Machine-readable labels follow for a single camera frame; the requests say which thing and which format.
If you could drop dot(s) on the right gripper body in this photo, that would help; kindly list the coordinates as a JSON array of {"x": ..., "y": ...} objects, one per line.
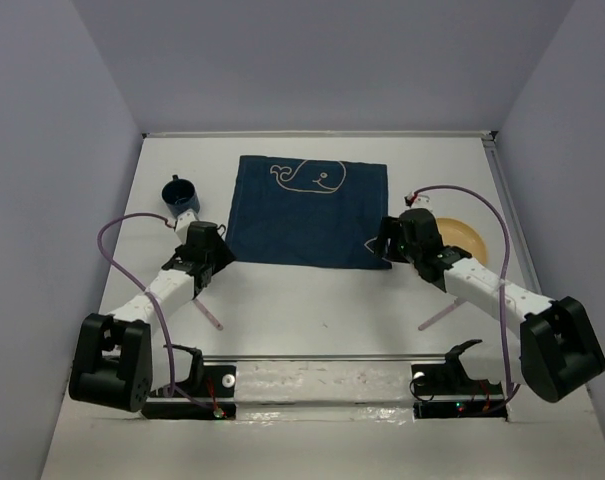
[{"x": 391, "y": 228}]

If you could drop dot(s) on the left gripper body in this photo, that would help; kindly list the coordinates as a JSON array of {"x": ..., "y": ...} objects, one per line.
[{"x": 220, "y": 257}]

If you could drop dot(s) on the tan wooden plate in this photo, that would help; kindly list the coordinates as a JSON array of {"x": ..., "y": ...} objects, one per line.
[{"x": 457, "y": 233}]

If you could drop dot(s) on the blue whale cloth placemat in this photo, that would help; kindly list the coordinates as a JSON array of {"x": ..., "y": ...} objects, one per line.
[{"x": 316, "y": 213}]

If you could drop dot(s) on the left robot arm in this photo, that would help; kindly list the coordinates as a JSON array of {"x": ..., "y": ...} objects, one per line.
[{"x": 125, "y": 355}]

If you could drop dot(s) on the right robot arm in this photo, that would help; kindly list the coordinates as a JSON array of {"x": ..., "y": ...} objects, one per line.
[{"x": 548, "y": 345}]

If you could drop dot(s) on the dark blue mug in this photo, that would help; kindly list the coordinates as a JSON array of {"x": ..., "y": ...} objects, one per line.
[{"x": 180, "y": 195}]

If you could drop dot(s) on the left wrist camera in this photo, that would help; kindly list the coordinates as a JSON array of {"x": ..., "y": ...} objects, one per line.
[{"x": 182, "y": 224}]

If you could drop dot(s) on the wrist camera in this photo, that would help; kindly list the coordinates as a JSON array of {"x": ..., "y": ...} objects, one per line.
[
  {"x": 415, "y": 201},
  {"x": 182, "y": 224}
]

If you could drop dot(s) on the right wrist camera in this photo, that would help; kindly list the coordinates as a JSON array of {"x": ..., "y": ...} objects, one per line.
[{"x": 415, "y": 201}]

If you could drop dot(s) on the pink handled fork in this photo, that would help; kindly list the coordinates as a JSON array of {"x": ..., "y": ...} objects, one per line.
[{"x": 208, "y": 315}]

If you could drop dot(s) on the pink handled knife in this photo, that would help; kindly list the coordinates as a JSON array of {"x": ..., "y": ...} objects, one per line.
[{"x": 440, "y": 315}]

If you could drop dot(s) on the metal rail at table front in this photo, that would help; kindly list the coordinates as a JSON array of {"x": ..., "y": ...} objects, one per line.
[{"x": 328, "y": 358}]

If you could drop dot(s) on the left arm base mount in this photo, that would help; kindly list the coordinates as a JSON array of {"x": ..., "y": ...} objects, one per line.
[{"x": 213, "y": 399}]

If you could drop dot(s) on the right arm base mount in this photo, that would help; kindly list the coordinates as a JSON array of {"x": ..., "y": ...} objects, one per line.
[{"x": 445, "y": 391}]

